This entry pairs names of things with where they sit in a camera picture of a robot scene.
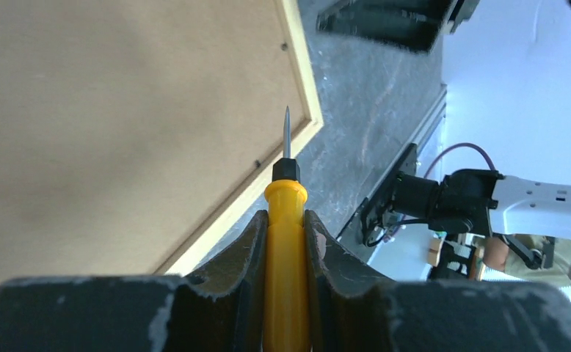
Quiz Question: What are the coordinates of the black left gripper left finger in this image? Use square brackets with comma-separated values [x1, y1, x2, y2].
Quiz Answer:
[0, 210, 268, 351]

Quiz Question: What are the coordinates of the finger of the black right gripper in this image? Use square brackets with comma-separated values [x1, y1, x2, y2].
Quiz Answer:
[316, 0, 454, 54]

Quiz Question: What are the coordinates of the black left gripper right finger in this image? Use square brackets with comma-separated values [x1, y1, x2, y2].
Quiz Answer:
[304, 210, 571, 351]

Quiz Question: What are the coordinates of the yellow handled screwdriver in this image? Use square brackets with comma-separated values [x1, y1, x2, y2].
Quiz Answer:
[262, 109, 311, 351]

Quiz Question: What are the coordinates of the wooden picture frame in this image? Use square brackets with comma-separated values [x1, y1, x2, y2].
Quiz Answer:
[0, 1, 323, 284]

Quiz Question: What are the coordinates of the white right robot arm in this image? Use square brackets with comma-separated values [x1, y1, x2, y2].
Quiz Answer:
[316, 1, 571, 246]

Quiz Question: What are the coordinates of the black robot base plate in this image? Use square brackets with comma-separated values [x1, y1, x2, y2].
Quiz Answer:
[336, 143, 418, 251]

